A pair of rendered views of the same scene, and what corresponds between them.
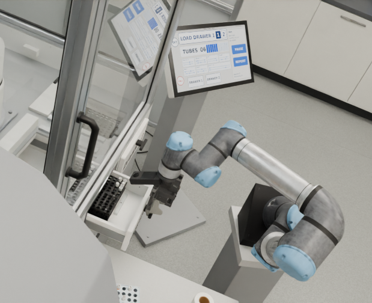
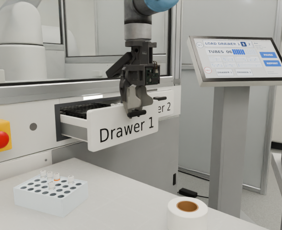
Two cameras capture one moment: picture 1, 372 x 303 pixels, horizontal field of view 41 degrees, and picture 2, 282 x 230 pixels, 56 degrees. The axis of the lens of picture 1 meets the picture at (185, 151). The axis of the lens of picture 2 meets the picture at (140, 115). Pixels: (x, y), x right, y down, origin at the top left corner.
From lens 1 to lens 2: 1.40 m
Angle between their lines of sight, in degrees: 44
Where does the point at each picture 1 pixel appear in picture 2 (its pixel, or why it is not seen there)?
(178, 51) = (204, 50)
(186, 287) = not seen: hidden behind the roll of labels
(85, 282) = not seen: outside the picture
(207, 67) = (236, 64)
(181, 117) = (227, 124)
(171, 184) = (140, 53)
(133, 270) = (102, 180)
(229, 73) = (262, 70)
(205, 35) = (230, 43)
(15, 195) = not seen: outside the picture
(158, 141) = (214, 157)
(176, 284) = (157, 197)
